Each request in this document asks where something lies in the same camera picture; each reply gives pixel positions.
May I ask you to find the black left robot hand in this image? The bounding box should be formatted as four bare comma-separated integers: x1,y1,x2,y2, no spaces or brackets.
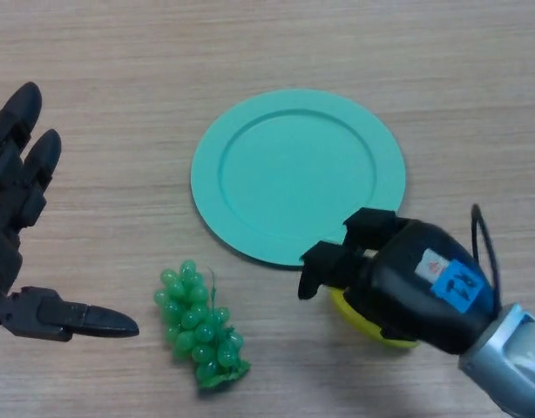
0,81,140,342

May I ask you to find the yellow starfruit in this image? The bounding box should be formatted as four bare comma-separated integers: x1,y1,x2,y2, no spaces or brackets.
328,287,421,349

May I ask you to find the green grape bunch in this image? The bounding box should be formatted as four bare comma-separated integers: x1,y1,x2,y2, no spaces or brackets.
153,260,252,391

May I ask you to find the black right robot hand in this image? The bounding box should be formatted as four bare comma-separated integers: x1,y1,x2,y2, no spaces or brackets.
297,207,502,354

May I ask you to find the green round plate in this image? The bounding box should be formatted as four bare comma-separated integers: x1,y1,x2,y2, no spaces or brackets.
190,88,407,267

